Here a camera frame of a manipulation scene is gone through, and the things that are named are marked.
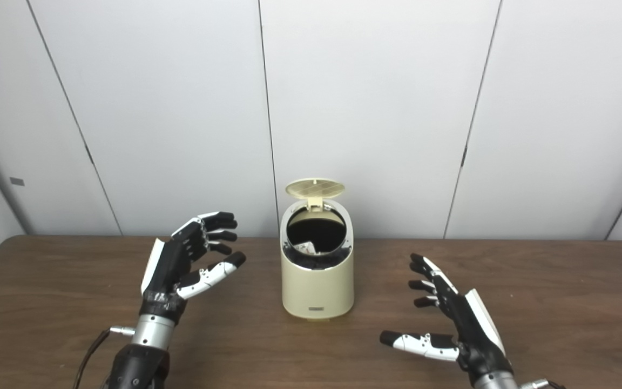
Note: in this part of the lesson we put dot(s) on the round cream bin lid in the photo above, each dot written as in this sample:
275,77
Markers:
315,188

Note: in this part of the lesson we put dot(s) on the black panel joint clip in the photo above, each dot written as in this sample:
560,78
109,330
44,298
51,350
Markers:
463,156

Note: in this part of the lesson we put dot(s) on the small gray wall label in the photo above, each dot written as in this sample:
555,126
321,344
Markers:
17,181

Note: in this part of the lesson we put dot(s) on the cream-colored bin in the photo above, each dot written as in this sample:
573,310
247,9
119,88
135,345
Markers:
319,289

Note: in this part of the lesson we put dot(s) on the green white milk carton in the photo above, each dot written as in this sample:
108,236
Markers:
306,247

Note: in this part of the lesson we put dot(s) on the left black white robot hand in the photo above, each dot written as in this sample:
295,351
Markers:
168,270

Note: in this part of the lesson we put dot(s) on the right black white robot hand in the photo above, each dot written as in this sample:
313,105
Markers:
473,329

